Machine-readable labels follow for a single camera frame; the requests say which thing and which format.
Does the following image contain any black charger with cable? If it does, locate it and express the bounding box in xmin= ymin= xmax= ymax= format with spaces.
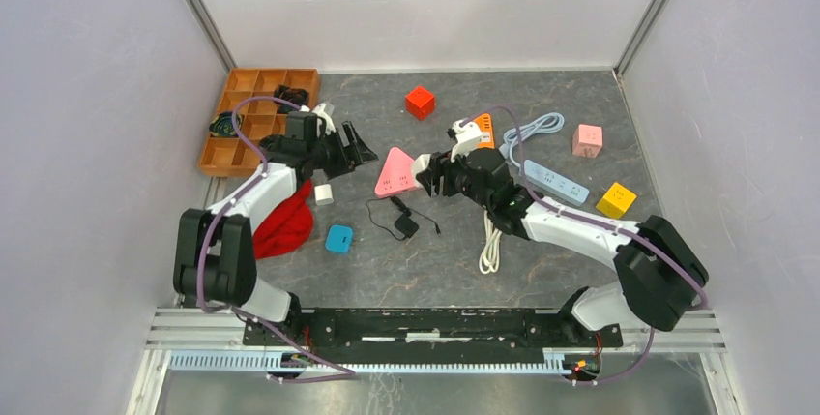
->
xmin=366 ymin=195 xmax=442 ymax=242

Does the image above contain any pink triangular power strip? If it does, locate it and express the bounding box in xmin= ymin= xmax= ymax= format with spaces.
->
xmin=374 ymin=147 xmax=422 ymax=198

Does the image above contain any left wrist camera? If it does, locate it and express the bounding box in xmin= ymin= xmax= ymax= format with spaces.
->
xmin=312 ymin=102 xmax=336 ymax=135

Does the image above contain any black green coiled item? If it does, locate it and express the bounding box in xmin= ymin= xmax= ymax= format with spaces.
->
xmin=208 ymin=111 xmax=244 ymax=138

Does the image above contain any white tiger cube socket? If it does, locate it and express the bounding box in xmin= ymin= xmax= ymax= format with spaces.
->
xmin=411 ymin=154 xmax=431 ymax=177

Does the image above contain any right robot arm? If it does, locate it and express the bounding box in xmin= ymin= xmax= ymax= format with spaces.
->
xmin=412 ymin=148 xmax=709 ymax=345

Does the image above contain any light blue power strip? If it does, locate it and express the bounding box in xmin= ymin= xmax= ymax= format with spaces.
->
xmin=522 ymin=160 xmax=590 ymax=206

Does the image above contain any pink cube socket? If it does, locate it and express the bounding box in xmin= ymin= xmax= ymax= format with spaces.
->
xmin=571 ymin=124 xmax=603 ymax=158

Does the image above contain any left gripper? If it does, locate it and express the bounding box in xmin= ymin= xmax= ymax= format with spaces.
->
xmin=307 ymin=121 xmax=378 ymax=181

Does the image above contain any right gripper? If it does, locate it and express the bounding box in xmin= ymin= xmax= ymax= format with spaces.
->
xmin=419 ymin=141 xmax=493 ymax=211

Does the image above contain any light blue cord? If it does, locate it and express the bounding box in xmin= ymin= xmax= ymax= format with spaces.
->
xmin=499 ymin=111 xmax=567 ymax=166

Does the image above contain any blue plug adapter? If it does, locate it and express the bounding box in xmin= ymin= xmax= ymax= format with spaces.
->
xmin=325 ymin=224 xmax=354 ymax=254

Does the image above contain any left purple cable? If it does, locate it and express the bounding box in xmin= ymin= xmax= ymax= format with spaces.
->
xmin=194 ymin=95 xmax=358 ymax=384

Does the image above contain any red cloth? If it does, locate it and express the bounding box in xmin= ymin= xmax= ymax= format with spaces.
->
xmin=252 ymin=180 xmax=314 ymax=260

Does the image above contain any yellow cube socket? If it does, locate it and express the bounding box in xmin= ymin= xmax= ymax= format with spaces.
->
xmin=596 ymin=182 xmax=637 ymax=219

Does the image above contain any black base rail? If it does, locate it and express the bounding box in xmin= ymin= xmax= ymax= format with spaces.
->
xmin=280 ymin=308 xmax=624 ymax=366

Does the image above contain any red cube socket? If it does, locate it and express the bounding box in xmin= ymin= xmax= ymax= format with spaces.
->
xmin=405 ymin=85 xmax=436 ymax=121

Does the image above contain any purple cable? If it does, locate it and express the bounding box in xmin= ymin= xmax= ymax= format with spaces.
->
xmin=194 ymin=95 xmax=358 ymax=384
xmin=459 ymin=104 xmax=711 ymax=388

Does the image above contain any black coiled item top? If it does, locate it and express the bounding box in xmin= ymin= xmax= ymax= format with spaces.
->
xmin=274 ymin=84 xmax=309 ymax=107

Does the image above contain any orange power strip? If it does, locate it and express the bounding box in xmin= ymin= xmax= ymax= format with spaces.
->
xmin=473 ymin=113 xmax=496 ymax=149

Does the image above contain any white power cord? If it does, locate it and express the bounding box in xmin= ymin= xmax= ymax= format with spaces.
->
xmin=478 ymin=210 xmax=502 ymax=276

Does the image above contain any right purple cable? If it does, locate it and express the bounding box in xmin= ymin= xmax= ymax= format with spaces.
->
xmin=459 ymin=104 xmax=711 ymax=388

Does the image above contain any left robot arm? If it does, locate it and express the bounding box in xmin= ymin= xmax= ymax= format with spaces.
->
xmin=172 ymin=111 xmax=378 ymax=345

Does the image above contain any wooden compartment tray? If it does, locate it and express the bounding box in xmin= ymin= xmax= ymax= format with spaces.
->
xmin=198 ymin=69 xmax=321 ymax=178

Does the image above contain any white usb charger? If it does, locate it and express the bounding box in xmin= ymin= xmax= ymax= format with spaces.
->
xmin=313 ymin=184 xmax=335 ymax=206

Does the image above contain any white cable duct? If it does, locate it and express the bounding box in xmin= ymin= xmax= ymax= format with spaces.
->
xmin=168 ymin=350 xmax=570 ymax=376

